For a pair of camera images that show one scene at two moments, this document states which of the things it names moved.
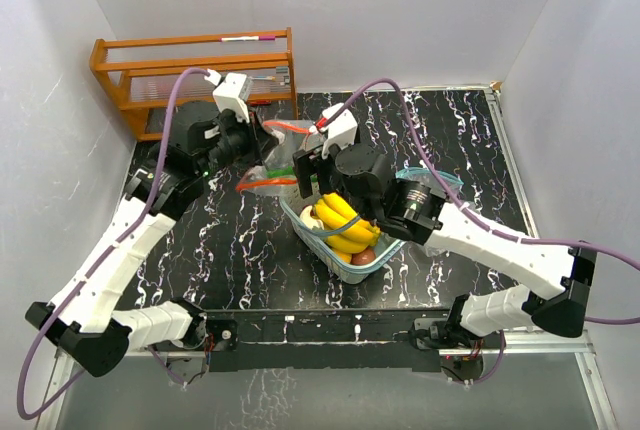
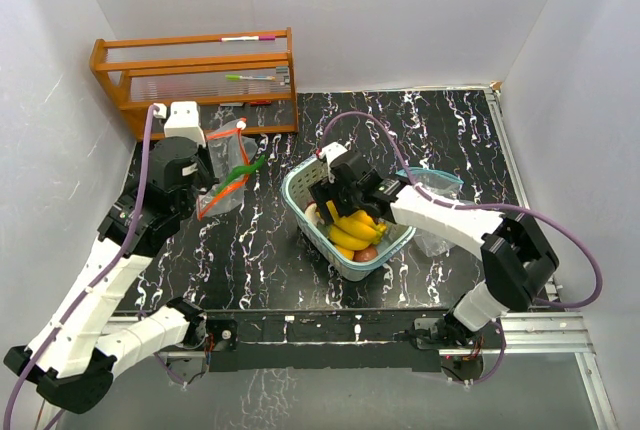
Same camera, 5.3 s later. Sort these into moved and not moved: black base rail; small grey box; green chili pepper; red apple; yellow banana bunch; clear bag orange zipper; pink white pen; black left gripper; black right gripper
Moved: clear bag orange zipper; black left gripper; black right gripper; green chili pepper
Not moved: yellow banana bunch; small grey box; red apple; pink white pen; black base rail
